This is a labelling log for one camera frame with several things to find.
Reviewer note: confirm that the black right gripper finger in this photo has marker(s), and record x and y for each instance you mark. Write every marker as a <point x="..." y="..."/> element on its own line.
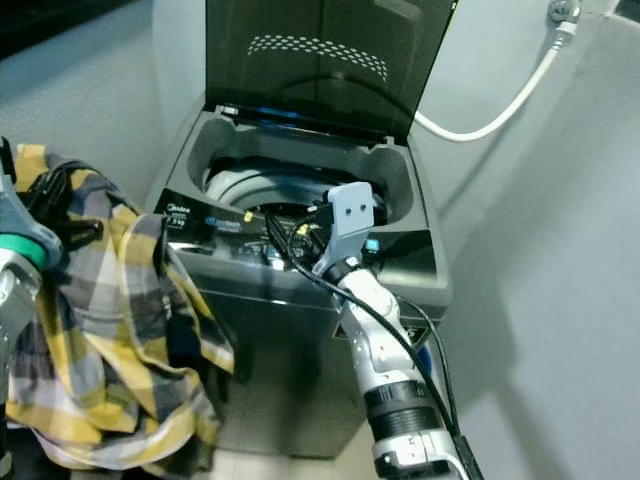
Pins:
<point x="282" y="243"/>
<point x="295" y="228"/>

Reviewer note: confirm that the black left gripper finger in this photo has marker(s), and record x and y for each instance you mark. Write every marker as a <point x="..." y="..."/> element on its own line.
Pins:
<point x="84" y="236"/>

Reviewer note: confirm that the yellow grey plaid shirt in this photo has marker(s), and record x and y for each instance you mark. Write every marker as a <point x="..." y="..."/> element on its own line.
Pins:
<point x="120" y="340"/>

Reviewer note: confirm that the grey top-load washing machine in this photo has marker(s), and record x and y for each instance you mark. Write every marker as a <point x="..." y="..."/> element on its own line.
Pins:
<point x="290" y="395"/>

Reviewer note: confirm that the yellow tape strip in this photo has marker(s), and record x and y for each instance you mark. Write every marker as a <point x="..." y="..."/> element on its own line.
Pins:
<point x="248" y="215"/>
<point x="300" y="228"/>

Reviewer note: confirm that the black washer control panel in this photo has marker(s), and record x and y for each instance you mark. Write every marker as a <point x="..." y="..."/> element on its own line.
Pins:
<point x="230" y="240"/>

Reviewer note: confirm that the silver washer drum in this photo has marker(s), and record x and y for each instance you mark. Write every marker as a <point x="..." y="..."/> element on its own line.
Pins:
<point x="250" y="183"/>

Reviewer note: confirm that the dark tinted washer lid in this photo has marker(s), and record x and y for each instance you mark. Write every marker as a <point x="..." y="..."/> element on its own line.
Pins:
<point x="330" y="90"/>

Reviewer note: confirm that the black cabinet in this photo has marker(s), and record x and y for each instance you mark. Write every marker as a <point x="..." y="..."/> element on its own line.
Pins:
<point x="60" y="20"/>

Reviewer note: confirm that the blue plastic basin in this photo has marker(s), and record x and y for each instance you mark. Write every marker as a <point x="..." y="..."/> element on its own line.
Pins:
<point x="432" y="362"/>

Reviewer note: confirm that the metal water tap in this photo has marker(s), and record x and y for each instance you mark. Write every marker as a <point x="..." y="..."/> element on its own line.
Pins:
<point x="563" y="10"/>

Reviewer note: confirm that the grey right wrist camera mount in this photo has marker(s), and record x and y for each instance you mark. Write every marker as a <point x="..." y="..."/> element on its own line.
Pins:
<point x="350" y="215"/>

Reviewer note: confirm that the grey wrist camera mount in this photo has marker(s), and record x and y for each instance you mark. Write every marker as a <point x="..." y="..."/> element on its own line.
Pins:
<point x="20" y="225"/>
<point x="350" y="215"/>

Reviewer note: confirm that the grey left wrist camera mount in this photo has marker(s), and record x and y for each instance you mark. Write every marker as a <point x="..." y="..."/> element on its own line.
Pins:
<point x="20" y="225"/>

